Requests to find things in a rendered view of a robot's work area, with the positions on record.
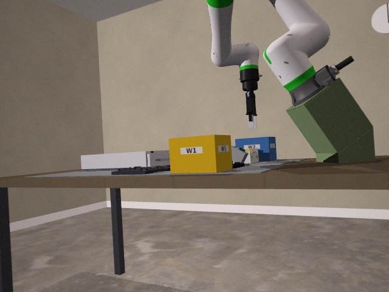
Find blue open-top bin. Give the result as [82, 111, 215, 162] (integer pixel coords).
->
[235, 137, 277, 161]

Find grey bench mat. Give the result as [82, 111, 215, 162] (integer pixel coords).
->
[25, 158, 307, 178]

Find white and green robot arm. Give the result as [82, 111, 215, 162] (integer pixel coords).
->
[207, 0, 354, 106]

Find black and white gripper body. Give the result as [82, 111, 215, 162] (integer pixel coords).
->
[243, 81, 258, 97]

